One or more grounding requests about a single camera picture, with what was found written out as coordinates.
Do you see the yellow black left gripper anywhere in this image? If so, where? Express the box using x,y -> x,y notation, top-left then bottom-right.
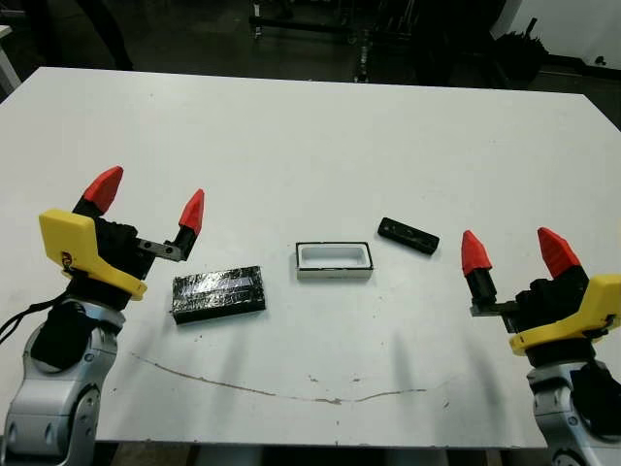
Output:
38,165 -> 207,312

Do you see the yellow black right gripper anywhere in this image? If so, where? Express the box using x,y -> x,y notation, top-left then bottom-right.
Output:
460,226 -> 621,371

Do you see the black bar-shaped camera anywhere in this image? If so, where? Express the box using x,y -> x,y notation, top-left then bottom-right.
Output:
376,216 -> 441,256

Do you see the black glossy box lid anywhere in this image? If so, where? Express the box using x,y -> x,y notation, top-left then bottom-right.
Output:
169,264 -> 269,327

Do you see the white side table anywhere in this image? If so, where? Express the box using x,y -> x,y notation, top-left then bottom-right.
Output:
0,23 -> 23,98

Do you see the black round bin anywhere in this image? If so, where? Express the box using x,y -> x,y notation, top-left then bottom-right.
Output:
494,17 -> 552,82

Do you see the black gantry crane stand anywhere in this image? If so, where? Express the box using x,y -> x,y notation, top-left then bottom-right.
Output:
248,0 -> 358,48

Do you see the folded tripods bundle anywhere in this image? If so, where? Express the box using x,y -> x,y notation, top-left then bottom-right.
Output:
355,26 -> 374,83

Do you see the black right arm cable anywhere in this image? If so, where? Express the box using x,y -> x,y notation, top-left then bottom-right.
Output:
584,314 -> 621,341

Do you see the white camera box base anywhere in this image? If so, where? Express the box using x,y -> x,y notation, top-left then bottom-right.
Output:
294,240 -> 376,283

